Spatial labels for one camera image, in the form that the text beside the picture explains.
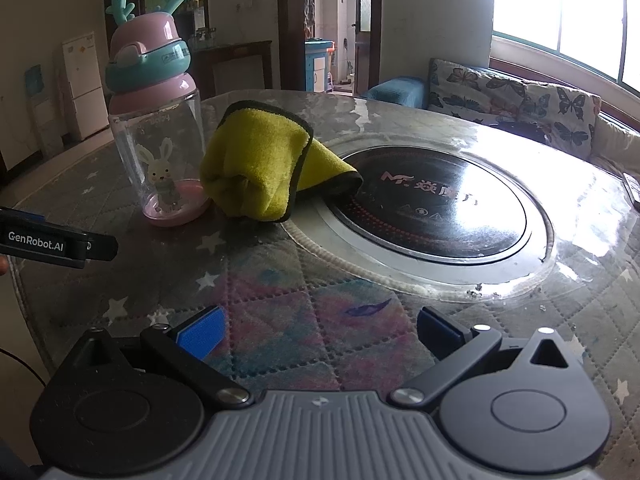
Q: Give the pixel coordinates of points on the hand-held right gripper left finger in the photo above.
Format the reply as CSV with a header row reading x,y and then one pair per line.
x,y
200,334

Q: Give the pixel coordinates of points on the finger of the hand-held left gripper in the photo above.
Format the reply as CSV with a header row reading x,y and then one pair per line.
x,y
102,250
30,215

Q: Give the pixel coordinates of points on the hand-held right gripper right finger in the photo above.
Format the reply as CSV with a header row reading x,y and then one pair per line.
x,y
440,330

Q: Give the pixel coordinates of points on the yellow microfiber cloth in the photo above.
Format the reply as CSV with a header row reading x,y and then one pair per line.
x,y
250,160

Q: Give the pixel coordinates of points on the pink teal antler water bottle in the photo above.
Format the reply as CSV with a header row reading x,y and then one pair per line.
x,y
145,60

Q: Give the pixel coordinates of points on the person's left hand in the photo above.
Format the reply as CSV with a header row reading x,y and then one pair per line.
x,y
2,265

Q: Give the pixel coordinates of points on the grey quilted star tablecloth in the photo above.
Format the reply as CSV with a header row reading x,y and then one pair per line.
x,y
150,270

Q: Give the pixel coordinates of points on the white water dispenser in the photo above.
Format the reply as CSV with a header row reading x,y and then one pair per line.
x,y
45,120

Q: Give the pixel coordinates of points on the round black induction cooktop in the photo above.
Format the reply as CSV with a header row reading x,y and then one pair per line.
x,y
425,210

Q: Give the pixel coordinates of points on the white refrigerator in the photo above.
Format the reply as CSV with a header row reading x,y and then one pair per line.
x,y
82,85

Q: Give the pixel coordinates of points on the dark wooden side table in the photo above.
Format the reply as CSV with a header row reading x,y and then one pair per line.
x,y
235,49

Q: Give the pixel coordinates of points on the butterfly print sofa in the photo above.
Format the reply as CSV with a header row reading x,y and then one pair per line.
x,y
500,95

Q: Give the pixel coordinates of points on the blue stool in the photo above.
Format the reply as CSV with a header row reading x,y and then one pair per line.
x,y
395,91

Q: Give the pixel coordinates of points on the tall dark wooden cabinet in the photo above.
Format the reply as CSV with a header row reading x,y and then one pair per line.
x,y
187,15

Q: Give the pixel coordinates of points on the brown glass panel door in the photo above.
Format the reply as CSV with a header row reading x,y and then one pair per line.
x,y
362,60

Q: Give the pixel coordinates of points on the blue white small cabinet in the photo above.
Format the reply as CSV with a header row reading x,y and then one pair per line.
x,y
317,67

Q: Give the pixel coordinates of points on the bright window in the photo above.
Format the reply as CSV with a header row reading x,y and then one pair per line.
x,y
550,5

